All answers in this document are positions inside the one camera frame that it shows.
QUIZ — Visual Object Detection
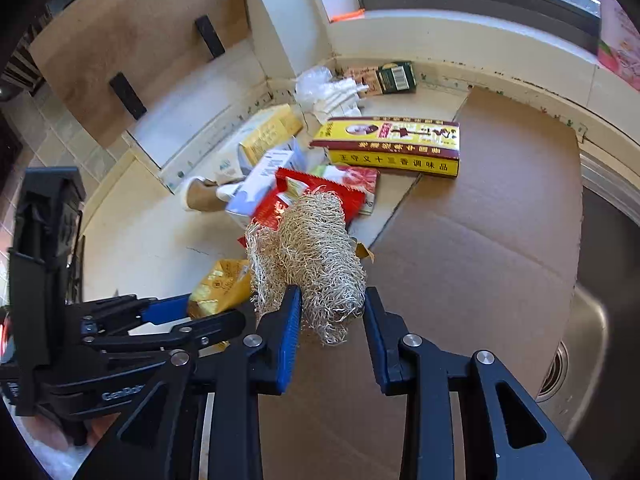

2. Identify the yellow foil packet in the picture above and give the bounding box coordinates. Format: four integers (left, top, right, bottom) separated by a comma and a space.
187, 258, 254, 354

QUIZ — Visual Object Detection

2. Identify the wooden board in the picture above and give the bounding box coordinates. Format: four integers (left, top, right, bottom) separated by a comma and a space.
27, 0, 251, 149

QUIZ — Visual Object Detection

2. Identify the black bracket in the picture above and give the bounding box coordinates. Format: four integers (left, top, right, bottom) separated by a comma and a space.
194, 14, 226, 59
109, 72, 148, 121

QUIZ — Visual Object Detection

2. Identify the dark green small box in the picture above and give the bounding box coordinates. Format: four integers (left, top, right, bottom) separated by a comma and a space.
374, 61, 418, 96

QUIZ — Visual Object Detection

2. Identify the pink printed cloth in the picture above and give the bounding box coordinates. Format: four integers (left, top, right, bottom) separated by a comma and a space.
597, 0, 640, 94

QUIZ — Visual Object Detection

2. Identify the white box with blue print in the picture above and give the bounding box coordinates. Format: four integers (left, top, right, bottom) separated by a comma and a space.
207, 122, 256, 186

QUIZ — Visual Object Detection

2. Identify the white plastic bag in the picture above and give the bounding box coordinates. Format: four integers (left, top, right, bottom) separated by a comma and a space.
294, 65, 369, 124

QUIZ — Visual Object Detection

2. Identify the red snack packet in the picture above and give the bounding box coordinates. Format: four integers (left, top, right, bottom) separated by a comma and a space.
237, 167, 369, 249

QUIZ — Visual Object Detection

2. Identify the dark window frame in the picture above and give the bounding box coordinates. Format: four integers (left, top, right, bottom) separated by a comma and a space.
349, 0, 602, 54

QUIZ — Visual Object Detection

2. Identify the white and blue carton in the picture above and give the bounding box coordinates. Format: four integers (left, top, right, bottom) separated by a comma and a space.
224, 148, 309, 231

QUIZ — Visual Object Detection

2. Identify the beige loofah sponge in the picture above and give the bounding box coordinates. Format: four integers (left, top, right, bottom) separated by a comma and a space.
244, 186, 369, 346

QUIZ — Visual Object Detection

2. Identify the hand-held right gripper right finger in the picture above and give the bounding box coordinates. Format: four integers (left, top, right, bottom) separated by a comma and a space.
363, 286, 593, 480

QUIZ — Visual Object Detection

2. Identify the person's left hand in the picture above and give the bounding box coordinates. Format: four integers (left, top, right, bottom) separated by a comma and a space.
22, 411, 120, 454

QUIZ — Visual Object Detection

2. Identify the dark metal rack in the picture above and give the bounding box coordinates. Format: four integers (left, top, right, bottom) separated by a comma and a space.
0, 7, 52, 99

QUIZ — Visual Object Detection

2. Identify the brown cardboard sheet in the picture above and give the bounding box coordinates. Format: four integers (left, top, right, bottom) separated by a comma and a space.
259, 85, 594, 480

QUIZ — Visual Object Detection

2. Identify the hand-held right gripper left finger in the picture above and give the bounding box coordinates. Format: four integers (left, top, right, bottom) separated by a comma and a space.
72, 285, 303, 480

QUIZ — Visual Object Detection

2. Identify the red and white patterned packet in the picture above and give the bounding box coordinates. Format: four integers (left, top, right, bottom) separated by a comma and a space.
312, 163, 381, 216

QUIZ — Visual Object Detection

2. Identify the long yellow and red box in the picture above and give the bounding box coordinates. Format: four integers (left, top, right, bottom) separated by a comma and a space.
309, 116, 461, 180

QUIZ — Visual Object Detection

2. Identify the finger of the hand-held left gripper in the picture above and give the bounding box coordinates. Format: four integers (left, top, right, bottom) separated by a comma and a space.
66, 295, 192, 342
82, 309, 257, 361

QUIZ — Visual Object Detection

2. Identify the beige small packet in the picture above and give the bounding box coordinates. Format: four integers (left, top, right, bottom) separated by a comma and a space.
344, 65, 381, 97

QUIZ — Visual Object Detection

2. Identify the stainless steel sink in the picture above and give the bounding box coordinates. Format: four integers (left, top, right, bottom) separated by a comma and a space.
534, 152, 640, 442

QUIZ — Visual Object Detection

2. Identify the tan and white carton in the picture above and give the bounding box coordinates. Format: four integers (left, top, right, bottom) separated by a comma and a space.
238, 103, 305, 167

